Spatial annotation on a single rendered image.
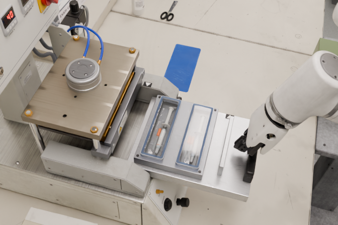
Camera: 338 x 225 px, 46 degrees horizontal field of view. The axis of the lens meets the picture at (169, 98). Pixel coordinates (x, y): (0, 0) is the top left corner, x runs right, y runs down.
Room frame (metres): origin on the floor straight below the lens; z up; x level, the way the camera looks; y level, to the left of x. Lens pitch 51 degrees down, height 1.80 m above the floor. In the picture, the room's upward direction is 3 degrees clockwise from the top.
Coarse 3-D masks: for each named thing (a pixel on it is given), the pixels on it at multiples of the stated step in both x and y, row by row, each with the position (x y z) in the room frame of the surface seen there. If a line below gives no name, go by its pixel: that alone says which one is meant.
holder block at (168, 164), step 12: (180, 108) 0.63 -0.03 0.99; (216, 108) 0.63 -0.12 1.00; (180, 120) 0.59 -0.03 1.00; (144, 132) 0.55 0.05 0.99; (180, 132) 0.55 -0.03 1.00; (168, 144) 0.52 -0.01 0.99; (180, 144) 0.52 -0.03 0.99; (168, 156) 0.48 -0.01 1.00; (204, 156) 0.49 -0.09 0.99; (156, 168) 0.46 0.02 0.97; (168, 168) 0.46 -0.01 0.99; (180, 168) 0.45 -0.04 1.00
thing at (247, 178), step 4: (256, 152) 0.50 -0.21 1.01; (248, 156) 0.49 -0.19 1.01; (252, 156) 0.49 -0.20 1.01; (256, 156) 0.49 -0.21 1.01; (248, 160) 0.48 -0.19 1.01; (252, 160) 0.48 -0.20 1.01; (256, 160) 0.48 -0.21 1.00; (248, 164) 0.47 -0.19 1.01; (252, 164) 0.47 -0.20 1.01; (248, 168) 0.46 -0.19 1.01; (252, 168) 0.46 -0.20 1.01; (248, 172) 0.45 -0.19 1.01; (252, 172) 0.45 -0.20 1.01; (244, 176) 0.44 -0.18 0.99; (248, 176) 0.44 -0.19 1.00; (252, 176) 0.44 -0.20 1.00; (244, 180) 0.44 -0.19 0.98; (248, 180) 0.44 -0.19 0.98
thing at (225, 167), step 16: (144, 128) 0.58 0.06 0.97; (224, 128) 0.59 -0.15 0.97; (240, 128) 0.59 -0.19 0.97; (224, 144) 0.52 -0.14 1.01; (128, 160) 0.48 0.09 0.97; (208, 160) 0.49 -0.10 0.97; (224, 160) 0.47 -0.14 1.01; (240, 160) 0.50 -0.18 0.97; (160, 176) 0.45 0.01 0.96; (176, 176) 0.45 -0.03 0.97; (208, 176) 0.45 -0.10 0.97; (224, 176) 0.45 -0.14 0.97; (240, 176) 0.46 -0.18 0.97; (224, 192) 0.42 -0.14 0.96; (240, 192) 0.41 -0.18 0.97
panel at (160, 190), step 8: (152, 184) 0.45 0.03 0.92; (160, 184) 0.46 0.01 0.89; (168, 184) 0.48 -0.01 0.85; (176, 184) 0.50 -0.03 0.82; (152, 192) 0.43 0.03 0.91; (160, 192) 0.44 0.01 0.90; (168, 192) 0.47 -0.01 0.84; (176, 192) 0.48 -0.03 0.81; (184, 192) 0.51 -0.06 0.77; (152, 200) 0.41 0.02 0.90; (160, 200) 0.43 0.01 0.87; (176, 200) 0.47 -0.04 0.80; (160, 208) 0.41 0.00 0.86; (176, 208) 0.45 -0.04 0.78; (168, 216) 0.41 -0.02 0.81; (176, 216) 0.43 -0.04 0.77; (176, 224) 0.41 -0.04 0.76
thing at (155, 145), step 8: (160, 104) 0.63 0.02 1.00; (168, 104) 0.63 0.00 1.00; (176, 104) 0.63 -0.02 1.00; (160, 112) 0.60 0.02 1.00; (168, 112) 0.60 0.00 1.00; (176, 112) 0.61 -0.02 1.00; (152, 120) 0.58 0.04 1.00; (160, 120) 0.58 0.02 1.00; (168, 120) 0.58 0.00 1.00; (152, 128) 0.55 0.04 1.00; (160, 128) 0.56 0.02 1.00; (168, 128) 0.56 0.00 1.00; (152, 136) 0.53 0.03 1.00; (160, 136) 0.53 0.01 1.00; (168, 136) 0.53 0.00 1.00; (144, 144) 0.51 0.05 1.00; (152, 144) 0.51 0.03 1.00; (160, 144) 0.51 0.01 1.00; (144, 152) 0.48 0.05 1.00; (152, 152) 0.49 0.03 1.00; (160, 152) 0.49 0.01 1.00
